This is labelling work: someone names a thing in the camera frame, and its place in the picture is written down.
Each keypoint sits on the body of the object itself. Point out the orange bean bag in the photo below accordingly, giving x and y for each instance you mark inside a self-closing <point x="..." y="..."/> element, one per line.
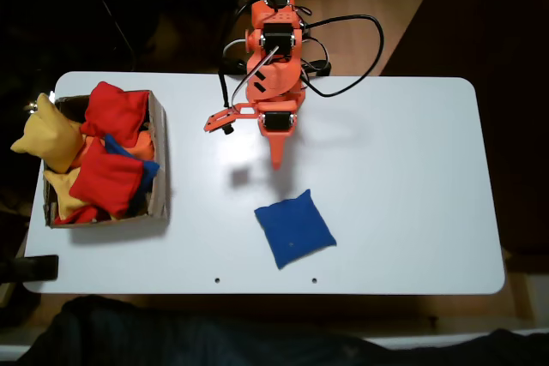
<point x="143" y="145"/>

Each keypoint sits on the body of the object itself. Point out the orange gripper camera mount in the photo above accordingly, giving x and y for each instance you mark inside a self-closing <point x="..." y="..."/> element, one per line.
<point x="218" y="119"/>

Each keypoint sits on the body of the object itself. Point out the dark blue fabric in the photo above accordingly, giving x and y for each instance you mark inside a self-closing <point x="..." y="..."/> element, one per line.
<point x="171" y="336"/>

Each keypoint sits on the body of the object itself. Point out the red bean bag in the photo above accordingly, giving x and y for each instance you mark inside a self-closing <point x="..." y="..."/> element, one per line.
<point x="107" y="179"/>
<point x="113" y="113"/>
<point x="83" y="215"/>

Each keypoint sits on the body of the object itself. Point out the black table clamp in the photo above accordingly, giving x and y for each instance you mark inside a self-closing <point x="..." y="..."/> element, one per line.
<point x="235" y="67"/>
<point x="322" y="67"/>

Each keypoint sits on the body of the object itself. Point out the yellow bean bag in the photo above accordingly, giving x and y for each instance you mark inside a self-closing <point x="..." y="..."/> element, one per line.
<point x="49" y="134"/>
<point x="64" y="194"/>

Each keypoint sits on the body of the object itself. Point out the cardboard box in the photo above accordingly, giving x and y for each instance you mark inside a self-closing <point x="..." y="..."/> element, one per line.
<point x="158" y="160"/>

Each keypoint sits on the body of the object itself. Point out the black bracket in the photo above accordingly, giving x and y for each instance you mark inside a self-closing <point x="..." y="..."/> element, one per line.
<point x="34" y="268"/>

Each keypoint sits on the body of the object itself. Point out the blue bean bag with speck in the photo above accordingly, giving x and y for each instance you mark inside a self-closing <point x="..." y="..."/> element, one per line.
<point x="293" y="229"/>

